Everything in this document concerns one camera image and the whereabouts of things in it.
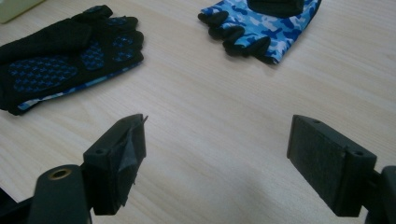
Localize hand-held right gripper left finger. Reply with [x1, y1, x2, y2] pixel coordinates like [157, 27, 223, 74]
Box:
[82, 113, 149, 217]

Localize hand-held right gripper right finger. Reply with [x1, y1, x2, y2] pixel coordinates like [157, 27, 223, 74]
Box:
[286, 114, 378, 217]

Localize pale green box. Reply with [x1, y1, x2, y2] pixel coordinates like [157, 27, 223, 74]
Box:
[0, 0, 45, 24]

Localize black fingerless glove blue grips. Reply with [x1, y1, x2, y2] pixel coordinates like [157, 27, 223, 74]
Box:
[0, 4, 146, 117]

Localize blue camouflage fingerless glove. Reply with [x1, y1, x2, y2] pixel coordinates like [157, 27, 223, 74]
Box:
[197, 0, 322, 65]

